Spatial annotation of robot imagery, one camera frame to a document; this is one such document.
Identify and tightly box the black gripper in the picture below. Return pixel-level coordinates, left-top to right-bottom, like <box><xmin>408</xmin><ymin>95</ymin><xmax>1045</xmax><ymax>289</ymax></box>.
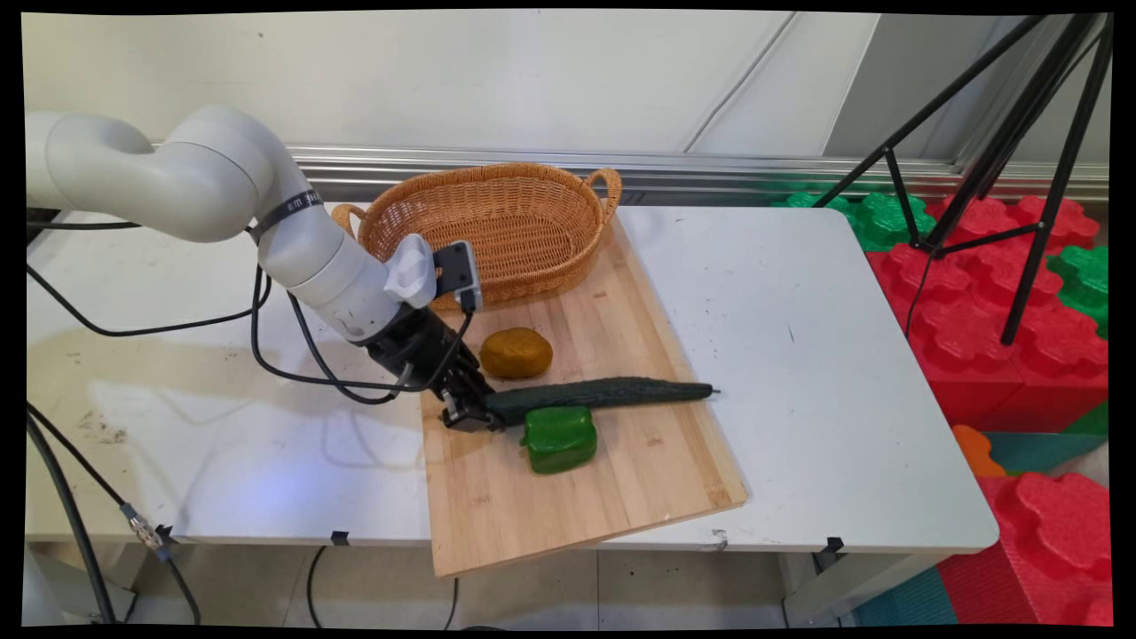
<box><xmin>364</xmin><ymin>305</ymin><xmax>503</xmax><ymax>435</ymax></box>

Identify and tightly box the dark green toy cucumber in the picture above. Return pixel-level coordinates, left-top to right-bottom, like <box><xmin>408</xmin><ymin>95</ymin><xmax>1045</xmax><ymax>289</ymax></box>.
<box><xmin>484</xmin><ymin>376</ymin><xmax>721</xmax><ymax>428</ymax></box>

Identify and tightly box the brown toy potato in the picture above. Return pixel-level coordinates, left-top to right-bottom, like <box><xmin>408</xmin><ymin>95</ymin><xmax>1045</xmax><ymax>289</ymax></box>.
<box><xmin>478</xmin><ymin>327</ymin><xmax>554</xmax><ymax>381</ymax></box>

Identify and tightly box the green toy bell pepper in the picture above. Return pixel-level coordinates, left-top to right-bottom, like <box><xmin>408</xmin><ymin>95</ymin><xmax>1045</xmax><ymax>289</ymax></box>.
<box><xmin>519</xmin><ymin>406</ymin><xmax>599</xmax><ymax>476</ymax></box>

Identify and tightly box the wooden cutting board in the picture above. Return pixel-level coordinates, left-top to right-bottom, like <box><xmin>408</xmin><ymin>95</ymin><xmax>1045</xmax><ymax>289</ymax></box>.
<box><xmin>417</xmin><ymin>213</ymin><xmax>749</xmax><ymax>580</ymax></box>

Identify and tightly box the woven wicker basket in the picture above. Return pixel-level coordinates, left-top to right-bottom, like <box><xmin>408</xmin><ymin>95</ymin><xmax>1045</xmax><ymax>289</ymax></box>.
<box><xmin>331</xmin><ymin>162</ymin><xmax>623</xmax><ymax>312</ymax></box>

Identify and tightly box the white table leg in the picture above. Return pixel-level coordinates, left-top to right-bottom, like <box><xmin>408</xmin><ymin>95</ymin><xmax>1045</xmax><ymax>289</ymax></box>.
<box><xmin>779</xmin><ymin>550</ymin><xmax>946</xmax><ymax>627</ymax></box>

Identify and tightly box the orange foam piece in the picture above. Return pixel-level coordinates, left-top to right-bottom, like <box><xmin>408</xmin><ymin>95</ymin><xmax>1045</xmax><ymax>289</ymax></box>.
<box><xmin>951</xmin><ymin>424</ymin><xmax>1009</xmax><ymax>479</ymax></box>

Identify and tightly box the large red foam block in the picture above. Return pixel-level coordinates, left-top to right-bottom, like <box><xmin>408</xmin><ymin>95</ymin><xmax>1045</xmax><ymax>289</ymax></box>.
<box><xmin>865</xmin><ymin>195</ymin><xmax>1110</xmax><ymax>433</ymax></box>

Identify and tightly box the teal foam mat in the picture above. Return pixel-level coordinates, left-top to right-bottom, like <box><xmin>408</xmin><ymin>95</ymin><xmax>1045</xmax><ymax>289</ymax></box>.
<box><xmin>983</xmin><ymin>430</ymin><xmax>1110</xmax><ymax>477</ymax></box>

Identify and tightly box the black tripod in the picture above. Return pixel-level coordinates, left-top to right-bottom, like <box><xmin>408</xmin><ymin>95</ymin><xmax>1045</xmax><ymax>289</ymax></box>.
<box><xmin>810</xmin><ymin>13</ymin><xmax>1116</xmax><ymax>347</ymax></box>

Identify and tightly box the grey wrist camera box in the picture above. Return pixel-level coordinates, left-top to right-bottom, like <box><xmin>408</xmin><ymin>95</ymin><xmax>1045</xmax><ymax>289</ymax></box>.
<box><xmin>432</xmin><ymin>240</ymin><xmax>484</xmax><ymax>313</ymax></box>

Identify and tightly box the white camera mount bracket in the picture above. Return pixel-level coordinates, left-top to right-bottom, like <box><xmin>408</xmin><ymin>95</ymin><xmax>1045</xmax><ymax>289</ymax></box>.
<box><xmin>383</xmin><ymin>233</ymin><xmax>439</xmax><ymax>310</ymax></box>

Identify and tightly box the black camera cable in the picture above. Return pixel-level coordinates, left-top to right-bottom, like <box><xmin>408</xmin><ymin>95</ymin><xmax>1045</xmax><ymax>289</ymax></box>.
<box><xmin>27</xmin><ymin>222</ymin><xmax>477</xmax><ymax>406</ymax></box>

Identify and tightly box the black strap on arm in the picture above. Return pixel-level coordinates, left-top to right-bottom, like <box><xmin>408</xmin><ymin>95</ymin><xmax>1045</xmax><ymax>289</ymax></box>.
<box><xmin>247</xmin><ymin>188</ymin><xmax>326</xmax><ymax>246</ymax></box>

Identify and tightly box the aluminium wall rail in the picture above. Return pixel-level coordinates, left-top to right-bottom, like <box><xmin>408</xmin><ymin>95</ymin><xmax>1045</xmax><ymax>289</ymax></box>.
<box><xmin>288</xmin><ymin>146</ymin><xmax>1110</xmax><ymax>203</ymax></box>

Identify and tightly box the thin cable with metal connector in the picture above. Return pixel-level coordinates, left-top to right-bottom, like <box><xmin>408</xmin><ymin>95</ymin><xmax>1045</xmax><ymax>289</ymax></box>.
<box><xmin>27</xmin><ymin>401</ymin><xmax>203</xmax><ymax>627</ymax></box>

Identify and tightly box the thick black cable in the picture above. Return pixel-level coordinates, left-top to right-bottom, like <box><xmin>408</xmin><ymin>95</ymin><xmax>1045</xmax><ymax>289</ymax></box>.
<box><xmin>25</xmin><ymin>413</ymin><xmax>118</xmax><ymax>626</ymax></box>

